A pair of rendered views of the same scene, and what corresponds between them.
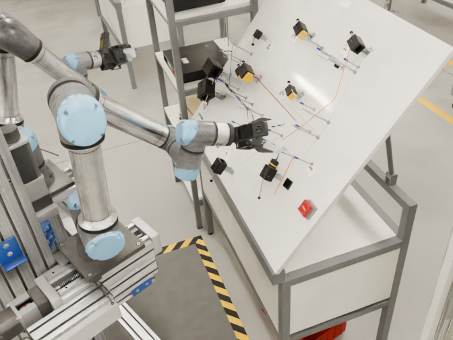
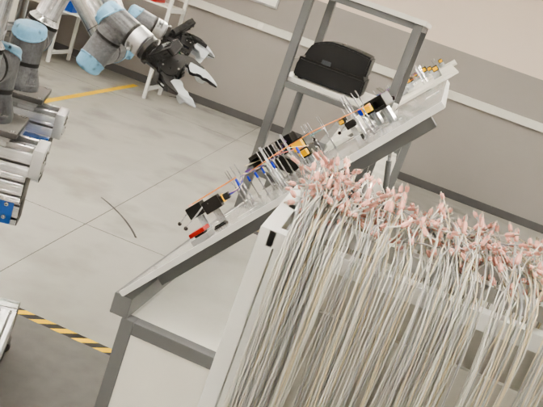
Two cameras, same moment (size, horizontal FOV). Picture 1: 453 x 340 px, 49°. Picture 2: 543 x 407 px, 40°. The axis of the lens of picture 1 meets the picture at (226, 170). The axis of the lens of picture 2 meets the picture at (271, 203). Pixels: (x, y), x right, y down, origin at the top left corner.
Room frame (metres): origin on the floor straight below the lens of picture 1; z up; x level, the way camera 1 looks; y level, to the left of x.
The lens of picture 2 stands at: (-0.32, -1.29, 1.81)
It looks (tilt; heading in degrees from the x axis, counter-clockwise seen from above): 16 degrees down; 26
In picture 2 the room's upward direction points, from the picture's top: 20 degrees clockwise
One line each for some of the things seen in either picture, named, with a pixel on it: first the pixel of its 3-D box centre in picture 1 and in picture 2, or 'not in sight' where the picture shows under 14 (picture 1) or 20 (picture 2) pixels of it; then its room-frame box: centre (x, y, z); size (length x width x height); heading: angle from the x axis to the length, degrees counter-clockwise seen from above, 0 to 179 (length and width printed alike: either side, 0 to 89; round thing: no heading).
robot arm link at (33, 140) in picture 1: (22, 147); (27, 40); (1.61, 0.78, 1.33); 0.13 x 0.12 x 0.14; 39
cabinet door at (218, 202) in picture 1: (216, 191); not in sight; (2.12, 0.06, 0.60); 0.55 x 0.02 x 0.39; 17
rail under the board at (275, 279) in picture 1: (227, 189); (191, 250); (1.85, 0.00, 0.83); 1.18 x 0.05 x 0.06; 17
